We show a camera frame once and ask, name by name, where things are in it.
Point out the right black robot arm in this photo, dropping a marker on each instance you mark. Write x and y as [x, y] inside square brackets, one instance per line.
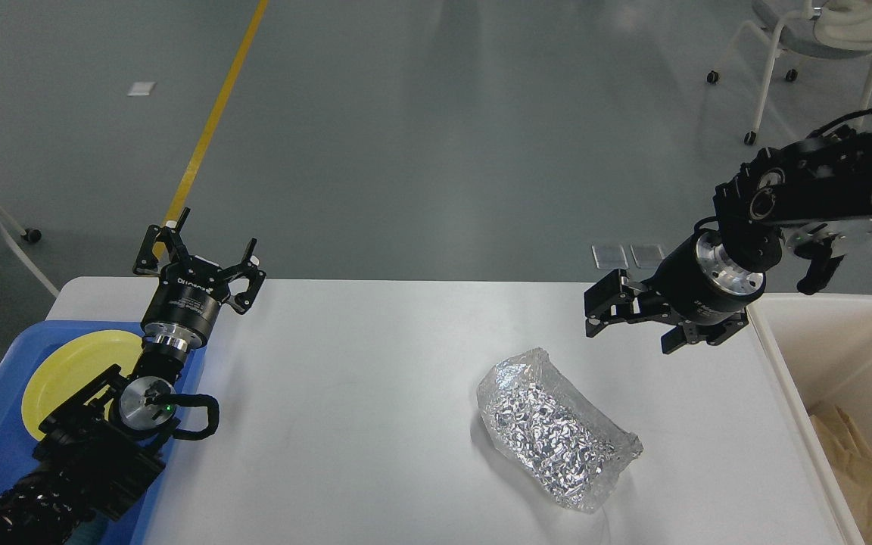
[802, 197]

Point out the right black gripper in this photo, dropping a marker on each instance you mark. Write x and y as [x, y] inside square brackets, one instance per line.
[699, 280]

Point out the white rolling chair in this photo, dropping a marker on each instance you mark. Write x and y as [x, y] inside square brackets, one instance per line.
[821, 30]

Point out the yellow plate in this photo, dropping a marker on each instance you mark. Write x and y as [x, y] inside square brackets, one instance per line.
[71, 367]

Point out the white plastic bin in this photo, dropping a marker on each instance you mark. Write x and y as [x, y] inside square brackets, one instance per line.
[820, 349]

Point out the brown paper bag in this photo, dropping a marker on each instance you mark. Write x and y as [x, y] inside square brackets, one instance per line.
[867, 477]

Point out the blue plastic tray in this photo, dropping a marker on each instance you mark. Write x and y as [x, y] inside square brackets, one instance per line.
[16, 445]

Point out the grey floor outlet plates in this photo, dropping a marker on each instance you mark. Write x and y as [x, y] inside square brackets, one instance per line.
[627, 256]

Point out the large foil ball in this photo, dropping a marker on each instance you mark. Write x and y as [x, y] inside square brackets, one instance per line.
[536, 417]

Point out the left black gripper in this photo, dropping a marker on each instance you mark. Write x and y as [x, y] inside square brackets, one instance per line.
[183, 309]

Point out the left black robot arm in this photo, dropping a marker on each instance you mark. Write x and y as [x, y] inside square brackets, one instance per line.
[101, 447]

